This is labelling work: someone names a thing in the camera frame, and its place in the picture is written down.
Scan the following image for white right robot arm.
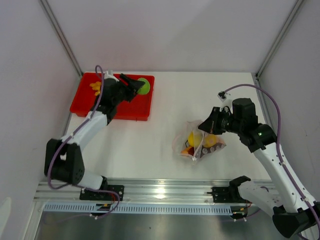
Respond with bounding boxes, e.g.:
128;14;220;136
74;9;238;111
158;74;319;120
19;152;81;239
198;98;320;238

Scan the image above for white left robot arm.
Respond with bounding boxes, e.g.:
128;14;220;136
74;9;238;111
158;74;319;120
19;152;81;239
44;73;147;200

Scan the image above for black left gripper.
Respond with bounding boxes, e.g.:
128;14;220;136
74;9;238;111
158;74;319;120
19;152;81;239
112;74;145;107

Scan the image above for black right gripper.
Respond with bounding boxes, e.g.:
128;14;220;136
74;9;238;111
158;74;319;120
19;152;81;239
198;107;243;135

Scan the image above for white slotted cable duct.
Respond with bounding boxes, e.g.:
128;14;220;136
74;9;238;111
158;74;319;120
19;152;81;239
43;202;233;216

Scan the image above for aluminium frame post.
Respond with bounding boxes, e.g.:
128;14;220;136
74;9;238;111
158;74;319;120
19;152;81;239
255;0;307;81
38;0;84;77

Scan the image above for aluminium frame post right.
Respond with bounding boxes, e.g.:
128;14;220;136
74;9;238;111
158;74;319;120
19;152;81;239
255;0;307;81

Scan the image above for yellow mango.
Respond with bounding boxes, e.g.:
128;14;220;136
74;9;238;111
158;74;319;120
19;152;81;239
187;131;203;148

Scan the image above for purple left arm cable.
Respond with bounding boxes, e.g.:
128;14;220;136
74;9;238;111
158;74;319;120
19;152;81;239
46;64;121;225

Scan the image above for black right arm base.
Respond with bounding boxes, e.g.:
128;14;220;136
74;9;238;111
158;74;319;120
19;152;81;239
207;175;251;204

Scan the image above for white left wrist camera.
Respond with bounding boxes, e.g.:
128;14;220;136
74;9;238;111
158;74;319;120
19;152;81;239
103;70;120;82

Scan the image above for yellow lemon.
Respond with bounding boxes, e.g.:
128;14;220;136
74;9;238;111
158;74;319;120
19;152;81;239
202;134;218;148

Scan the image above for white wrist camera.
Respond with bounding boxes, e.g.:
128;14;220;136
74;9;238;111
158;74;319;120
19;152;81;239
103;70;120;82
218;91;233;109

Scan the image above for ginger root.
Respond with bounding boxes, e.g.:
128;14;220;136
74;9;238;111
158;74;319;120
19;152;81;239
89;81;102;96

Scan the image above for clear zip bag pink dots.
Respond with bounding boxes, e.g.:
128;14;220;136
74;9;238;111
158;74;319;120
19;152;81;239
172;120;226;162

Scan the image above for red plastic bin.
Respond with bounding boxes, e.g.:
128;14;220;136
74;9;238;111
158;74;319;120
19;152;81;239
69;72;155;122

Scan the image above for aluminium mounting rail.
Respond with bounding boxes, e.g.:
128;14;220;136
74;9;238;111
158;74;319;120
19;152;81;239
33;178;229;205

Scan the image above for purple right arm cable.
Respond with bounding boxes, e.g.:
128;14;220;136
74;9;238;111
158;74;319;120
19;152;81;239
218;84;320;240

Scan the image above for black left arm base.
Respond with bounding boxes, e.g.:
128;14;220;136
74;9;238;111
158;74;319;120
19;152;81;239
79;176;125;201

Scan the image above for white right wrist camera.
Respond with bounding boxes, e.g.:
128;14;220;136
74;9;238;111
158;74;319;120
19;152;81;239
218;91;233;109

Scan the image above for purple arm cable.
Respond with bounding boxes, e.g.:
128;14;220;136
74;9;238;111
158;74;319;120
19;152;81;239
46;64;121;225
218;84;320;240

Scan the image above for aluminium frame post left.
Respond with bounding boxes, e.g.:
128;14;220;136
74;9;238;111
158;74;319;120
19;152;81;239
38;0;84;77

